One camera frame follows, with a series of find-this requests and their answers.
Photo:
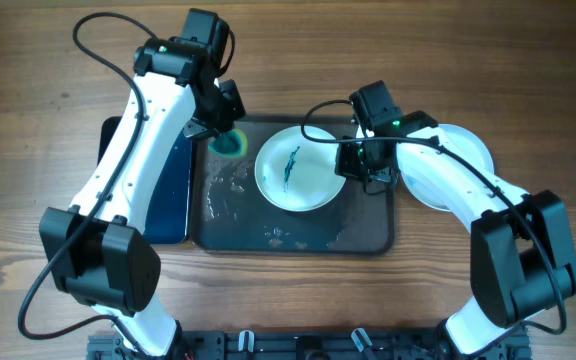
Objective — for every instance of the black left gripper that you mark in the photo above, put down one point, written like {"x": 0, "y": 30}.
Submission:
{"x": 235, "y": 111}

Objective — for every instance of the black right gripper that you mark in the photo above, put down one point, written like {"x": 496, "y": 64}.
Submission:
{"x": 345, "y": 166}

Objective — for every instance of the green yellow sponge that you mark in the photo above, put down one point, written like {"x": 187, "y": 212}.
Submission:
{"x": 232, "y": 144}

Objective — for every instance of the white plate blue streak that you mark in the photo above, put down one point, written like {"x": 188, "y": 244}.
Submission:
{"x": 295, "y": 169}

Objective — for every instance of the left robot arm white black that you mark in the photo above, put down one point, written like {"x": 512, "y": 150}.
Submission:
{"x": 97, "y": 249}

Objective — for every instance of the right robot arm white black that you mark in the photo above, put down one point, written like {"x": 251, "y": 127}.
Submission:
{"x": 522, "y": 253}

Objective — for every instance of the black water tray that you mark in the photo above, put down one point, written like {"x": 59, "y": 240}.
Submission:
{"x": 173, "y": 200}

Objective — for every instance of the black aluminium base frame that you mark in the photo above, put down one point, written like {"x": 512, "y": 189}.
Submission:
{"x": 399, "y": 344}

